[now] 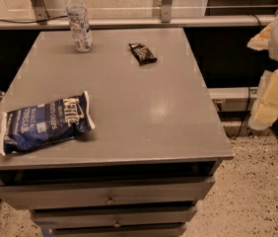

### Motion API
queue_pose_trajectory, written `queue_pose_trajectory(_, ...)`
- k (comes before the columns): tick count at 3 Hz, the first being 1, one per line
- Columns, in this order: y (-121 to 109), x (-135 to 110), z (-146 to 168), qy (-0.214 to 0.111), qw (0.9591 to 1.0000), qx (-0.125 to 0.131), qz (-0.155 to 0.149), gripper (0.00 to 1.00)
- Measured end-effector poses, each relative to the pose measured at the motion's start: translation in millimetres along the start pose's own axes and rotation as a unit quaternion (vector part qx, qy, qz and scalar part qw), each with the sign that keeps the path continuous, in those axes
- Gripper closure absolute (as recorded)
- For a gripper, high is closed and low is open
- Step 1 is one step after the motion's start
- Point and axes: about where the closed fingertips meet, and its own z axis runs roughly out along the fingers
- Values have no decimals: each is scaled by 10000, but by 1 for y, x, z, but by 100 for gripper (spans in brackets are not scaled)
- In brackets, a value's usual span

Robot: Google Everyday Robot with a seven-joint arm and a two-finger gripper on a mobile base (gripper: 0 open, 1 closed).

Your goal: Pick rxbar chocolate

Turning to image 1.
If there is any black power cable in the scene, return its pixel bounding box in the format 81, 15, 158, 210
226, 86, 252, 141

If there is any middle grey drawer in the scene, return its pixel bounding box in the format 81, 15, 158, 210
32, 203, 196, 229

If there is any grey drawer cabinet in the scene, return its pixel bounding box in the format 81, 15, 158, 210
0, 28, 235, 237

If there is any grey drawer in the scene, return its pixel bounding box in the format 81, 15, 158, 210
52, 223, 186, 237
0, 177, 215, 210
32, 203, 196, 229

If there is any black rxbar chocolate wrapper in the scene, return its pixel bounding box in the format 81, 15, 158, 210
129, 43, 158, 65

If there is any bottom grey drawer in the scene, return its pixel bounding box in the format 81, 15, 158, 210
52, 223, 186, 237

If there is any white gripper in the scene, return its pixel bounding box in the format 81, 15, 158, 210
247, 15, 278, 130

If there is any clear plastic water bottle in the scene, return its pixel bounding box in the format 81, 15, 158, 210
66, 0, 93, 52

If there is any top grey drawer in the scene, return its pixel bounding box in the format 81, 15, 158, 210
0, 177, 215, 210

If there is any metal frame rail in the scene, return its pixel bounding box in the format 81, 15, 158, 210
0, 15, 275, 31

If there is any blue kettle chips bag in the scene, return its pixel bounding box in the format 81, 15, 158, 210
0, 91, 95, 156

